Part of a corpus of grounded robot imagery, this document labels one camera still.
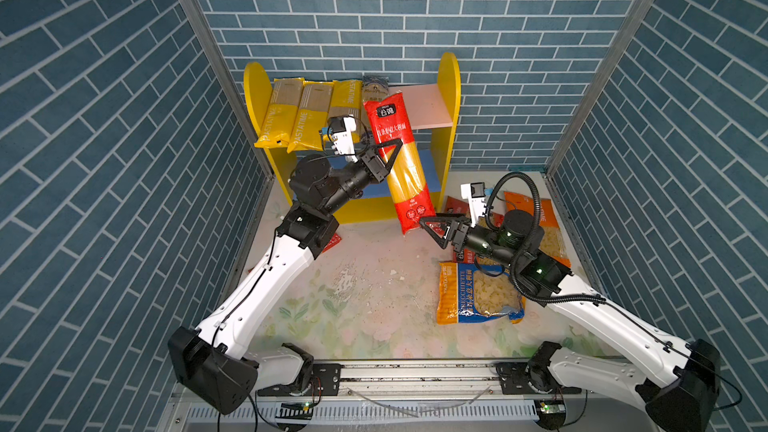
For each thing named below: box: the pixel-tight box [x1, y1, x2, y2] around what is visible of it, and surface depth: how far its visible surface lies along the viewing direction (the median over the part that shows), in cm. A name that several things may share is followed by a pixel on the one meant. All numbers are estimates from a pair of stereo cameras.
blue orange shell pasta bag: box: [436, 262, 526, 325], surface depth 84 cm
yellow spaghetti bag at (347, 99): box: [329, 80, 363, 143], surface depth 84 cm
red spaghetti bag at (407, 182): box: [363, 91, 436, 235], surface depth 61 cm
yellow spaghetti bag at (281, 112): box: [254, 77, 305, 148], surface depth 77 cm
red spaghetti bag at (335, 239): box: [322, 233, 342, 253], surface depth 101 cm
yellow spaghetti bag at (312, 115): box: [287, 80, 334, 153], surface depth 79 cm
